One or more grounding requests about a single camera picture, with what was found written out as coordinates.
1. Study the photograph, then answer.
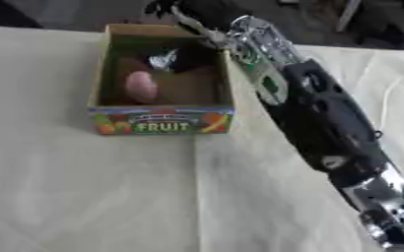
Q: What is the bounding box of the pink egg-shaped toy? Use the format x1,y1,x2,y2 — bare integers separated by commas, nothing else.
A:
122,70,161,105

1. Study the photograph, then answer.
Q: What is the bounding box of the cardboard fruit box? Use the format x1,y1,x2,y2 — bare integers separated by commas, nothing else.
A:
86,23,236,136

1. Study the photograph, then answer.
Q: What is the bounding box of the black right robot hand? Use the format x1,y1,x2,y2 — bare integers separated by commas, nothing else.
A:
143,0,254,74

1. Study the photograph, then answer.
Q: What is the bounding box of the white furniture leg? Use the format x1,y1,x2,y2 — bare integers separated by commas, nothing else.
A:
334,0,365,32

